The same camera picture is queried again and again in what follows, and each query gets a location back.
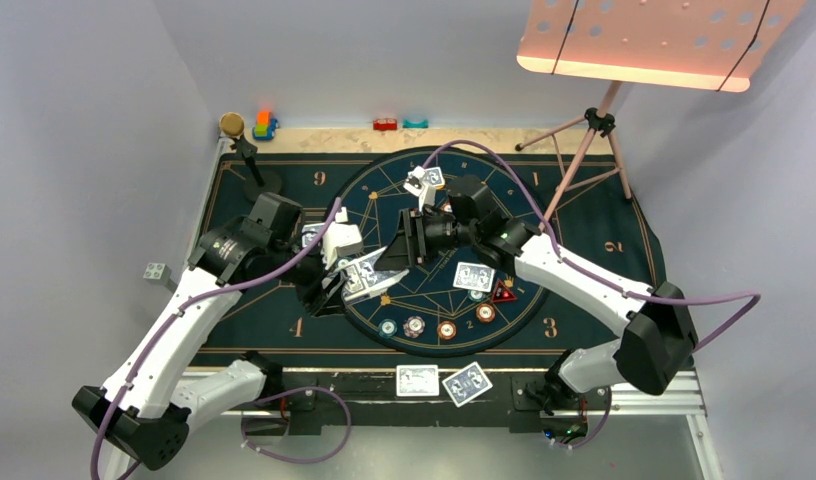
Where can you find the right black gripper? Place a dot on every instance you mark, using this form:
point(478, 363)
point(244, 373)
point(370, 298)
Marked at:
point(410, 245)

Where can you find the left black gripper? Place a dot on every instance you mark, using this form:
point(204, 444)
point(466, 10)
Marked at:
point(319, 300)

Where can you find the blue playing card deck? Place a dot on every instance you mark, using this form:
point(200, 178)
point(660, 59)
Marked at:
point(362, 281)

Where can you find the dealt card seat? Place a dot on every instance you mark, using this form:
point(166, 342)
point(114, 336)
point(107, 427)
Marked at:
point(434, 177)
point(474, 277)
point(310, 236)

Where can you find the teal poker chip stack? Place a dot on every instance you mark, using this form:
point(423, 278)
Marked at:
point(387, 328)

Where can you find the teal chips seat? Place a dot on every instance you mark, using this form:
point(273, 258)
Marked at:
point(476, 296)

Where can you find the pink blue poker chip stack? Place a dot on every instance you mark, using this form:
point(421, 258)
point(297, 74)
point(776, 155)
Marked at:
point(413, 327)

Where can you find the red dealer button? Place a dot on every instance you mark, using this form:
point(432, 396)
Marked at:
point(503, 292)

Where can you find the orange poker chip stack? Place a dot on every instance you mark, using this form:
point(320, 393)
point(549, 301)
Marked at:
point(446, 330)

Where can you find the orange chips seat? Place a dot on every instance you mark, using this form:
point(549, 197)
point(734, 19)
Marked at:
point(485, 313)

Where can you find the dealt card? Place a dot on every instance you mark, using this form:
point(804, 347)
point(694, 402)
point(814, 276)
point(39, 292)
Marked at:
point(467, 384)
point(417, 381)

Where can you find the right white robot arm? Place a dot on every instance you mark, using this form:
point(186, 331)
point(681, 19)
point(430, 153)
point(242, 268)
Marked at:
point(654, 329)

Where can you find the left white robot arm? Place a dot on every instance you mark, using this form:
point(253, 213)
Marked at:
point(142, 409)

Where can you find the dark green rectangular poker mat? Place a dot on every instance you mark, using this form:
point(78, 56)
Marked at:
point(600, 225)

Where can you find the round blue poker mat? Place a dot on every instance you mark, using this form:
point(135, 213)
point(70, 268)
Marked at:
point(370, 186)

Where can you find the teal toy block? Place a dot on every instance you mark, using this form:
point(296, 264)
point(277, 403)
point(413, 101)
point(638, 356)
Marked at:
point(415, 123)

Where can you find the red toy block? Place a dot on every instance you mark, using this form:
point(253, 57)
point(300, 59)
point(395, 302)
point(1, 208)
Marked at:
point(385, 124)

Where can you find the grey lego brick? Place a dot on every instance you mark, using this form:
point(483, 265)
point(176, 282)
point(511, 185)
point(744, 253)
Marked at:
point(160, 274)

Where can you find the orange green blue toy blocks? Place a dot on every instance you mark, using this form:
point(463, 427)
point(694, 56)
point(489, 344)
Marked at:
point(265, 127)

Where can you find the pink music stand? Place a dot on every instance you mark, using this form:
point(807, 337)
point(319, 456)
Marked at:
point(690, 44)

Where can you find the black aluminium mounting rail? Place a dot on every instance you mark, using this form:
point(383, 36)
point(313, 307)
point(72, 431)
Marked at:
point(372, 402)

